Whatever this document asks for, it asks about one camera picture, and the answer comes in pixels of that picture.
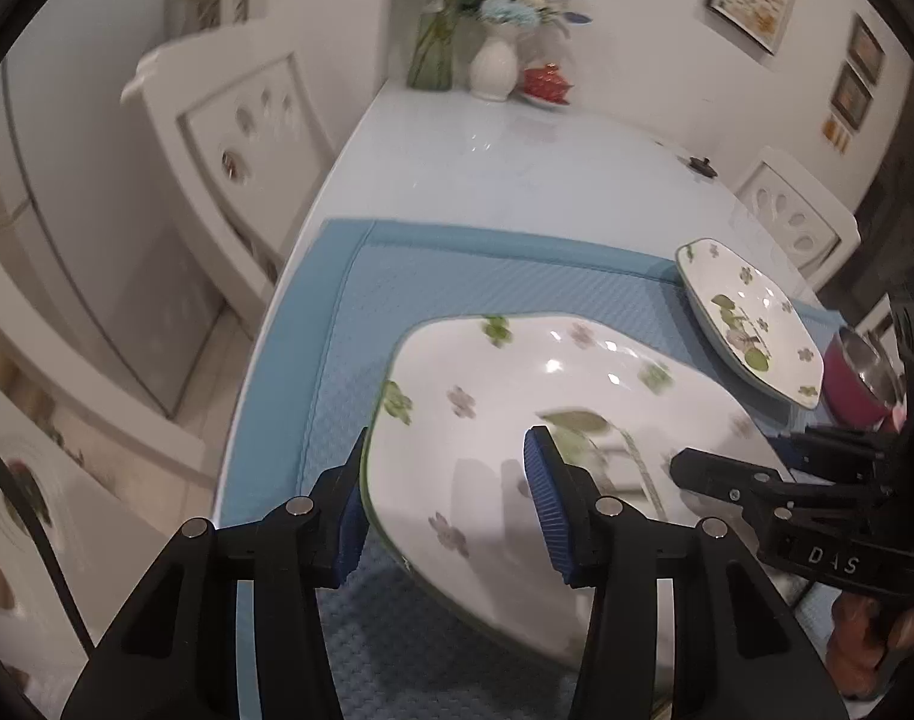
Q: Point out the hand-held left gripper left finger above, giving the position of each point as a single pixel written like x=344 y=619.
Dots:
x=349 y=532

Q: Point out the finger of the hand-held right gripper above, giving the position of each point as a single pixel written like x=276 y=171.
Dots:
x=824 y=446
x=716 y=476

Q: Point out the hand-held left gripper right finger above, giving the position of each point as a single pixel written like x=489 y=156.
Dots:
x=545 y=510

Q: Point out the large floral white plate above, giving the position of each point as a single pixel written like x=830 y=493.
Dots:
x=464 y=480

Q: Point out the person's right hand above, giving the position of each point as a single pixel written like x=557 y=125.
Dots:
x=854 y=652

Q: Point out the pink steel bowl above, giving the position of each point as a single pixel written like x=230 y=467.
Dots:
x=850 y=390

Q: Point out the small floral white plate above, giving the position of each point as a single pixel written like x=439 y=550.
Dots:
x=749 y=330

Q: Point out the blue woven table mat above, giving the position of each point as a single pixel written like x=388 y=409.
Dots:
x=337 y=330

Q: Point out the white chair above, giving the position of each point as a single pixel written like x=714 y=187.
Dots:
x=202 y=90
x=772 y=180

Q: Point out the small black object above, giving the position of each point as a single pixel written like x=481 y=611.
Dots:
x=701 y=166

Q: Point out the glass vase with green stems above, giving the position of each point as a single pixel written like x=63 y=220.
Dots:
x=431 y=52

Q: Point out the yellow wall sticker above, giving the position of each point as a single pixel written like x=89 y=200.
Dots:
x=836 y=136

